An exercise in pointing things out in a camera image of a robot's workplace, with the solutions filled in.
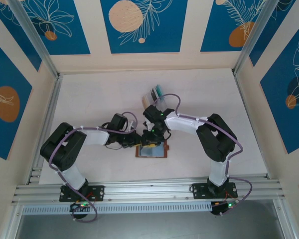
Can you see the light blue VIP card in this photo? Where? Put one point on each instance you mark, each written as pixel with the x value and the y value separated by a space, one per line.
pixel 149 152

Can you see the brown leather card holder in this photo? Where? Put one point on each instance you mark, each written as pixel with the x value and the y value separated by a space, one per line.
pixel 162 151

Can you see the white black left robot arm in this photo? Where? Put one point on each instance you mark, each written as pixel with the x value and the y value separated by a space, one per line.
pixel 94 138

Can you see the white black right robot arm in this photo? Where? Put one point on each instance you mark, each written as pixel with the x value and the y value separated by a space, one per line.
pixel 182 123

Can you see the clear acrylic card stand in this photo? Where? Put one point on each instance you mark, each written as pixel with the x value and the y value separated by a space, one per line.
pixel 164 102

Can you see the teal credit card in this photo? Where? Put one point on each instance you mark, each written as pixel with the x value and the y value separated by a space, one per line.
pixel 159 89

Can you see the grey metal panel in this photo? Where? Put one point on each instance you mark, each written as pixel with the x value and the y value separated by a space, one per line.
pixel 149 226

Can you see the black controller board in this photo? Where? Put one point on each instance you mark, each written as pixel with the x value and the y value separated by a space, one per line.
pixel 76 207
pixel 218 208

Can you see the long aluminium frame rail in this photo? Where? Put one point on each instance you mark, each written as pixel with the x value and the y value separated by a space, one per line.
pixel 149 190

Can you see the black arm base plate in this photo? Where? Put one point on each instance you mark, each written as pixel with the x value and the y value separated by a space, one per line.
pixel 198 190
pixel 99 193

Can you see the aluminium side rail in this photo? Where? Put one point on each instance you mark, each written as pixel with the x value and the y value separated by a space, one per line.
pixel 246 112
pixel 48 119

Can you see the blue floral wall poster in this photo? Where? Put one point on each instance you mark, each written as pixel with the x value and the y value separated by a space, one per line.
pixel 276 99
pixel 5 74
pixel 72 37
pixel 214 25
pixel 269 37
pixel 164 37
pixel 20 42

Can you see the aluminium frame leg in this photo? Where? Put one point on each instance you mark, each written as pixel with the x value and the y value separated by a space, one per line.
pixel 15 224
pixel 284 224

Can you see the aluminium frame post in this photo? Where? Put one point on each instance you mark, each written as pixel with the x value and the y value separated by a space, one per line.
pixel 254 32
pixel 32 32

